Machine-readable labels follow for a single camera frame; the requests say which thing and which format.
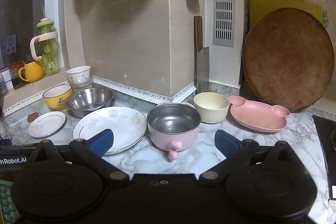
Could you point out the yellow plastic cutting board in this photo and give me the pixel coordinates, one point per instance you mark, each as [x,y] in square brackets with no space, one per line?
[262,2]

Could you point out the cream bowl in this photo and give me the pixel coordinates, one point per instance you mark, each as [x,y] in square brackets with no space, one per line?
[211,108]

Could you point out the green dotted mat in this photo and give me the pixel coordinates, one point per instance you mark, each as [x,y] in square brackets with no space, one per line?
[8,203]

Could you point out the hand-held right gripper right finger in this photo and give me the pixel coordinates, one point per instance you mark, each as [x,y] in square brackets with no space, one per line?
[225,140]

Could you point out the grey vent grille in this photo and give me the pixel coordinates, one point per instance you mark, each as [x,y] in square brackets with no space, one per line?
[223,8]

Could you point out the yellow mug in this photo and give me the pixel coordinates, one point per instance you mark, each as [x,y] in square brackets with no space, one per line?
[32,71]

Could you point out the glass jar with red lid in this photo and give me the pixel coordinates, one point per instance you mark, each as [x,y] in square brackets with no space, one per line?
[15,82]

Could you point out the white floral bowl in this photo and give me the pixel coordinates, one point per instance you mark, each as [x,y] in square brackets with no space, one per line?
[78,77]

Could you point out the pink steel-lined bowl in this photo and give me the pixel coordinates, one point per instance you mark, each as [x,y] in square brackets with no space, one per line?
[173,134]

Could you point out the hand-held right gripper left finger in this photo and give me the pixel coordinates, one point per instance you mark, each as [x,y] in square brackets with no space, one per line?
[105,138]

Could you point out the black gas stove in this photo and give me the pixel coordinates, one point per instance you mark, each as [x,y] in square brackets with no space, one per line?
[324,140]

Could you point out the round wooden cutting board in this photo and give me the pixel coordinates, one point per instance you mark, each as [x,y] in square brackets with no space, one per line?
[287,61]

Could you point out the yellow ceramic bowl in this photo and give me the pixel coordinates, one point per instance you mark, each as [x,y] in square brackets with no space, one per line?
[56,100]

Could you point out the pink bear-shaped plate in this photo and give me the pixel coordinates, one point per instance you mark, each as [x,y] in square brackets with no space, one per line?
[256,115]

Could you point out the small brown object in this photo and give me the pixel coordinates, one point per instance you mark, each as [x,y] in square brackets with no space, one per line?
[32,117]

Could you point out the small white plate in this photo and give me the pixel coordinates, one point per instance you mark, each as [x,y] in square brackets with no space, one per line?
[47,124]

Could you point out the music note edge tape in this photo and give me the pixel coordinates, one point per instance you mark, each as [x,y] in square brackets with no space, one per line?
[131,90]

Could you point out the large white plate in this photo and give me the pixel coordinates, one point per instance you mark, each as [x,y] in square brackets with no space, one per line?
[126,127]

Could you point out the green glass pitcher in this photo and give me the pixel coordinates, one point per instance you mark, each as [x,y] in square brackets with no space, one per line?
[48,53]

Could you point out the small white bottle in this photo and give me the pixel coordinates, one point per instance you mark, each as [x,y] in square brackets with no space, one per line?
[2,86]

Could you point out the stainless steel basin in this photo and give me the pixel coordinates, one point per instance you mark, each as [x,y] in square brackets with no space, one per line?
[89,102]

